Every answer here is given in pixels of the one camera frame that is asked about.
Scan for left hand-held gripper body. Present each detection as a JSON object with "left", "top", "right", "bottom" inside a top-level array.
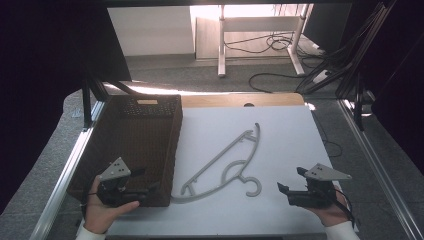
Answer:
[{"left": 96, "top": 157, "right": 138, "bottom": 208}]

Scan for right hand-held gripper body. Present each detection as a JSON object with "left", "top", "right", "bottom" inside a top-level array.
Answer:
[{"left": 287, "top": 162, "right": 353, "bottom": 210}]

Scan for person's right hand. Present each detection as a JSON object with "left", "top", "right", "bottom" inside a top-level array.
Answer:
[{"left": 305, "top": 185, "right": 354, "bottom": 228}]

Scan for person's left hand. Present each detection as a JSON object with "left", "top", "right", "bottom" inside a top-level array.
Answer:
[{"left": 82, "top": 175, "right": 141, "bottom": 235}]

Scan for brown woven basket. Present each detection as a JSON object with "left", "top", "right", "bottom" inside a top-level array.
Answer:
[{"left": 66, "top": 94, "right": 184, "bottom": 208}]

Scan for white table mat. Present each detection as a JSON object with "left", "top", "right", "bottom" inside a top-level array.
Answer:
[{"left": 106, "top": 105, "right": 360, "bottom": 236}]

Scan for grey plastic clothes hanger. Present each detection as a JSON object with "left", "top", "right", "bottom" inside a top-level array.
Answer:
[{"left": 171, "top": 122, "right": 263, "bottom": 205}]

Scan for black metal stand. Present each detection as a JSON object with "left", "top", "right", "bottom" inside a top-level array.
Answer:
[
  {"left": 334, "top": 71, "right": 376, "bottom": 132},
  {"left": 81, "top": 73, "right": 143, "bottom": 130}
]

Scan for white power strip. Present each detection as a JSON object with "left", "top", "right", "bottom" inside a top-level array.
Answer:
[{"left": 312, "top": 68, "right": 332, "bottom": 85}]

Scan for white cabinet panel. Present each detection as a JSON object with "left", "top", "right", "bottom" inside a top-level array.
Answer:
[{"left": 106, "top": 5, "right": 196, "bottom": 57}]

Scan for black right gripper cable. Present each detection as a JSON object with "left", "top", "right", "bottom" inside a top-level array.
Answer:
[{"left": 328, "top": 186, "right": 356, "bottom": 228}]

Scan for thin black cable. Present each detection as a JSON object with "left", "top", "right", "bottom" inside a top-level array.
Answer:
[{"left": 311, "top": 111, "right": 344, "bottom": 159}]

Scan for aluminium frame rail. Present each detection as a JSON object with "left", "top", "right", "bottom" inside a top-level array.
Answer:
[
  {"left": 337, "top": 98, "right": 424, "bottom": 240},
  {"left": 29, "top": 99, "right": 108, "bottom": 240}
]

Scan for long black floor cable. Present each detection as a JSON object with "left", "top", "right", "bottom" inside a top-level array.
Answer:
[{"left": 247, "top": 72, "right": 309, "bottom": 94}]

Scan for bundle of black cables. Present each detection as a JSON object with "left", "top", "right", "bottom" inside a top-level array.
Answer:
[{"left": 294, "top": 0, "right": 398, "bottom": 95}]

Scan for black floor cable loops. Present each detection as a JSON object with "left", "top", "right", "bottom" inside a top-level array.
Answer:
[{"left": 223, "top": 31, "right": 303, "bottom": 55}]

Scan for white metal desk frame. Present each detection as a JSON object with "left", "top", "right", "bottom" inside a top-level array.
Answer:
[{"left": 217, "top": 3, "right": 313, "bottom": 79}]

